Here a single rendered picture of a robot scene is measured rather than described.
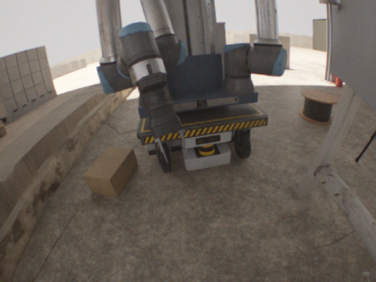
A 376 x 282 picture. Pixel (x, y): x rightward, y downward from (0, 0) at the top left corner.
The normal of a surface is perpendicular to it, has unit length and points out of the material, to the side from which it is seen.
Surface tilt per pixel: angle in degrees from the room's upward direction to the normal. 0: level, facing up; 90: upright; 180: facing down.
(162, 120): 63
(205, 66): 90
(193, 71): 90
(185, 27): 90
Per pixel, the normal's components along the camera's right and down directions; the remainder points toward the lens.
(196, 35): 0.14, 0.49
